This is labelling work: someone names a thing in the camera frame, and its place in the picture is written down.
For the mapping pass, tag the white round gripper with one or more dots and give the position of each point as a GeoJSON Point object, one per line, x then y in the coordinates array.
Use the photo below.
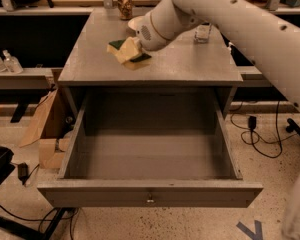
{"type": "Point", "coordinates": [147, 34]}

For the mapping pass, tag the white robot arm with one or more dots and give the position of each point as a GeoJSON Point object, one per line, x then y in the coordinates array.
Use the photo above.
{"type": "Point", "coordinates": [270, 43]}

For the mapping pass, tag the black power adapter right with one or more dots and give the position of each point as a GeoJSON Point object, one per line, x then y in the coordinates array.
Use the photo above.
{"type": "Point", "coordinates": [252, 121]}

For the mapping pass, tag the clear plastic water bottle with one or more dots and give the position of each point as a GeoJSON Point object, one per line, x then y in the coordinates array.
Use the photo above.
{"type": "Point", "coordinates": [202, 33]}

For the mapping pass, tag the black power adapter left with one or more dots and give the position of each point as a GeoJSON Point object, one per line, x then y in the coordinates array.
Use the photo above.
{"type": "Point", "coordinates": [23, 172]}

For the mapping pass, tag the grey wooden cabinet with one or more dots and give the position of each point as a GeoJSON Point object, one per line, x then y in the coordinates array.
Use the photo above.
{"type": "Point", "coordinates": [182, 62]}

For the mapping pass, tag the clear sanitizer bottle right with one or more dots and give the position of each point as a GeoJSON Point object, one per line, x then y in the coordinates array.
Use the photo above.
{"type": "Point", "coordinates": [12, 63]}

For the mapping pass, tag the black power adapter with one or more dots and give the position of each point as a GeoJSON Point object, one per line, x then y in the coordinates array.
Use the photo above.
{"type": "Point", "coordinates": [23, 172]}
{"type": "Point", "coordinates": [252, 121]}

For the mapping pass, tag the white ceramic bowl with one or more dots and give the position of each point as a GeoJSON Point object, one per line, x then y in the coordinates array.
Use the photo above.
{"type": "Point", "coordinates": [134, 22]}

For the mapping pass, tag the open grey top drawer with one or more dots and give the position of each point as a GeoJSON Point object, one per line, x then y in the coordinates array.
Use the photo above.
{"type": "Point", "coordinates": [149, 149]}

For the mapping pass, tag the green and yellow sponge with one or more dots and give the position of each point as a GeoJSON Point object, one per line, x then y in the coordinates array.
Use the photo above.
{"type": "Point", "coordinates": [136, 61]}

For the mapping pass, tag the brown cardboard box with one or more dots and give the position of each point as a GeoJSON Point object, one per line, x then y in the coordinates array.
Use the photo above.
{"type": "Point", "coordinates": [49, 126]}

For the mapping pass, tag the small white pump bottle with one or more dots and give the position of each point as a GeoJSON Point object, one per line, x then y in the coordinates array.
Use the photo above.
{"type": "Point", "coordinates": [231, 47]}

